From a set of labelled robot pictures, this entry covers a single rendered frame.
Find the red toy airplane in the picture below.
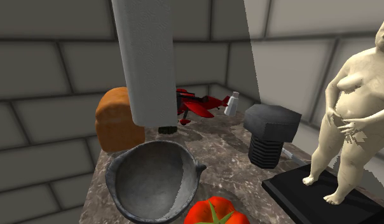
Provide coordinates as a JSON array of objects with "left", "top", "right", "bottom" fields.
[{"left": 175, "top": 88, "right": 231, "bottom": 126}]

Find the orange-brown bread loaf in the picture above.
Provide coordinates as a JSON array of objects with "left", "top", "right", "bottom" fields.
[{"left": 95, "top": 87, "right": 146, "bottom": 153}]

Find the grey bowl with spout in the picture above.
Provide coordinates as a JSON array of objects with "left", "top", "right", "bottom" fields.
[{"left": 104, "top": 140, "right": 207, "bottom": 224}]

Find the small white bottle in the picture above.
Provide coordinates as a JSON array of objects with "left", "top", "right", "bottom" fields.
[{"left": 224, "top": 91, "right": 240, "bottom": 117}]

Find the red tomato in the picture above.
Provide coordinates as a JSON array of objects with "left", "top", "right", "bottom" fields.
[{"left": 183, "top": 195, "right": 250, "bottom": 224}]

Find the large dark grey bolt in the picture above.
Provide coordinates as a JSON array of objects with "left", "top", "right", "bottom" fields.
[{"left": 243, "top": 104, "right": 303, "bottom": 170}]

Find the white and grey pen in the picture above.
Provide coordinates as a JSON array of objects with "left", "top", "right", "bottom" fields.
[{"left": 281, "top": 148, "right": 307, "bottom": 166}]

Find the cream figure on black base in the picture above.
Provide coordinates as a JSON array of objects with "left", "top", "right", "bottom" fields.
[{"left": 261, "top": 15, "right": 384, "bottom": 224}]

